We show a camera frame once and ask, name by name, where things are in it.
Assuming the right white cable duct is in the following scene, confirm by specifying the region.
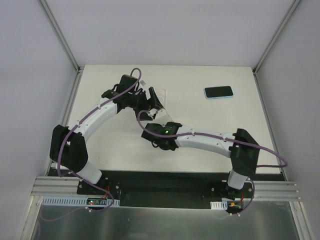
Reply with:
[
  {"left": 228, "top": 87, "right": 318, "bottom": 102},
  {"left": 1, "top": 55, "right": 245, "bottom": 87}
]
[{"left": 210, "top": 200, "right": 228, "bottom": 211}]

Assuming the clear purple phone case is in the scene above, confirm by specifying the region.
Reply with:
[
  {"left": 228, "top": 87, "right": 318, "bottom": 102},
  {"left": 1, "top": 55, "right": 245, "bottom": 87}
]
[{"left": 150, "top": 87, "right": 167, "bottom": 119}]

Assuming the white cable duct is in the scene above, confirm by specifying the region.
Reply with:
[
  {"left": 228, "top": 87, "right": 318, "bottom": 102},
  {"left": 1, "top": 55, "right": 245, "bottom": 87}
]
[
  {"left": 42, "top": 196, "right": 120, "bottom": 208},
  {"left": 210, "top": 200, "right": 228, "bottom": 211}
]

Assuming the left aluminium corner post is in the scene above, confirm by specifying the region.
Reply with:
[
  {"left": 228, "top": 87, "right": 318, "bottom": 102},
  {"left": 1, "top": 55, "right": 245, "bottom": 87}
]
[{"left": 37, "top": 0, "right": 81, "bottom": 74}]

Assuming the left white cable duct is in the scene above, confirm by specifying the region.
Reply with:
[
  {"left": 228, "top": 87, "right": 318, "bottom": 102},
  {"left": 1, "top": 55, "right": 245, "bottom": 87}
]
[{"left": 42, "top": 196, "right": 120, "bottom": 208}]

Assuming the aluminium corner post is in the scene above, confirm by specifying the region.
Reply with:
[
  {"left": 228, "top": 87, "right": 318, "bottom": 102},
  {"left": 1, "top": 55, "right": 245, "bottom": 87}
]
[
  {"left": 252, "top": 0, "right": 303, "bottom": 76},
  {"left": 37, "top": 0, "right": 81, "bottom": 74}
]

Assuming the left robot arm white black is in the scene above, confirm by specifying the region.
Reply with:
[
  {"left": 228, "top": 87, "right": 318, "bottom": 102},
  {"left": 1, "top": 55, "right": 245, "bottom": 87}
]
[{"left": 49, "top": 74, "right": 163, "bottom": 195}]

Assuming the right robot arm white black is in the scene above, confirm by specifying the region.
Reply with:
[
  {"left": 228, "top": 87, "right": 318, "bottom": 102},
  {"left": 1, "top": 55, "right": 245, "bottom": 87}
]
[{"left": 141, "top": 122, "right": 260, "bottom": 198}]

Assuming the black phone in blue case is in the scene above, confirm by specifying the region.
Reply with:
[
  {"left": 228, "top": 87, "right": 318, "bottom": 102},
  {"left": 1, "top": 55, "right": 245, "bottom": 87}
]
[{"left": 204, "top": 86, "right": 234, "bottom": 99}]

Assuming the right aluminium corner post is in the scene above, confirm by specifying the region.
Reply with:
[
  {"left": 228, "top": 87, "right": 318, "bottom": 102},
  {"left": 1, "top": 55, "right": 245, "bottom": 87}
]
[{"left": 252, "top": 0, "right": 303, "bottom": 76}]

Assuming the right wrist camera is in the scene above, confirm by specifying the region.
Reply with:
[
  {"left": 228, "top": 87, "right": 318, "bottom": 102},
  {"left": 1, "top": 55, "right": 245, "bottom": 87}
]
[{"left": 147, "top": 110, "right": 160, "bottom": 121}]

